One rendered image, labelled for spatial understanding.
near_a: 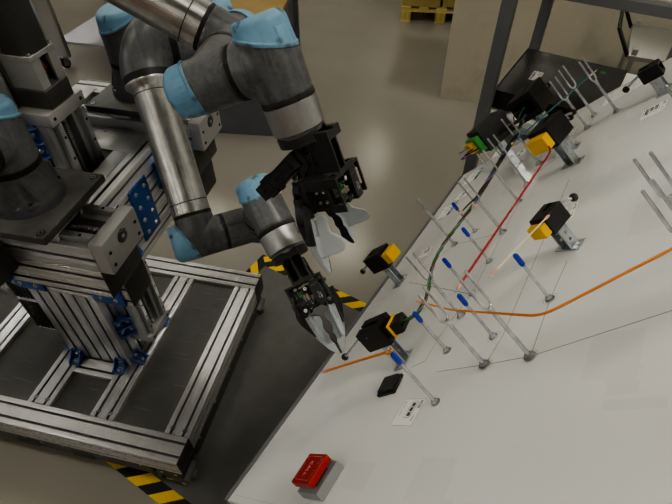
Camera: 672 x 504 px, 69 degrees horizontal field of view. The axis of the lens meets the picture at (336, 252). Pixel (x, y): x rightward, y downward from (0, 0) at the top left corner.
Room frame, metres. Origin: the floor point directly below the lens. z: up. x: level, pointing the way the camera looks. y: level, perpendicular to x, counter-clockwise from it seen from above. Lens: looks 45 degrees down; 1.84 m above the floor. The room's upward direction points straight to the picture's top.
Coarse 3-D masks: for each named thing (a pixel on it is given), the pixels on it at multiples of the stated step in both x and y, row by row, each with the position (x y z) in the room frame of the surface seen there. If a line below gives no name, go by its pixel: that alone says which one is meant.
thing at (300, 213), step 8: (296, 200) 0.54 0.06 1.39; (296, 208) 0.53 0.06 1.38; (304, 208) 0.53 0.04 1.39; (296, 216) 0.53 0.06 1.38; (304, 216) 0.52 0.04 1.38; (312, 216) 0.53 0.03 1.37; (304, 224) 0.52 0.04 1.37; (304, 232) 0.51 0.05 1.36; (312, 232) 0.52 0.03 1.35; (304, 240) 0.51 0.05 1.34; (312, 240) 0.51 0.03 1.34
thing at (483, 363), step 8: (424, 288) 0.42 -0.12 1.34; (432, 296) 0.42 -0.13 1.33; (432, 312) 0.40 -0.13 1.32; (440, 320) 0.39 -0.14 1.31; (448, 320) 0.39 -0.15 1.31; (464, 344) 0.38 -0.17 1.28; (472, 352) 0.37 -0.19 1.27; (480, 360) 0.36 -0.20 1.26; (488, 360) 0.36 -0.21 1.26; (480, 368) 0.36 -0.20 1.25
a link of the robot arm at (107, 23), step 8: (104, 8) 1.31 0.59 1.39; (112, 8) 1.31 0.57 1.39; (96, 16) 1.29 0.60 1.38; (104, 16) 1.27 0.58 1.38; (112, 16) 1.26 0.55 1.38; (120, 16) 1.27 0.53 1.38; (128, 16) 1.27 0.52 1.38; (104, 24) 1.26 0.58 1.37; (112, 24) 1.26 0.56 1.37; (120, 24) 1.26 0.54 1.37; (104, 32) 1.26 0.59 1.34; (112, 32) 1.26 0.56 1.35; (120, 32) 1.26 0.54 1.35; (104, 40) 1.27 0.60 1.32; (112, 40) 1.26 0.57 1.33; (120, 40) 1.26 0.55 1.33; (112, 48) 1.26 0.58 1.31; (112, 56) 1.26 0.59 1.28
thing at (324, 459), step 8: (312, 456) 0.30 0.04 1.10; (320, 456) 0.29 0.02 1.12; (328, 456) 0.29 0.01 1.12; (304, 464) 0.29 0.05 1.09; (312, 464) 0.28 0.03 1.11; (320, 464) 0.27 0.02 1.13; (304, 472) 0.27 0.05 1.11; (312, 472) 0.26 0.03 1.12; (320, 472) 0.26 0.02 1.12; (296, 480) 0.26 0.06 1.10; (304, 480) 0.26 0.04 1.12; (312, 480) 0.25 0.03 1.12; (312, 488) 0.24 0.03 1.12
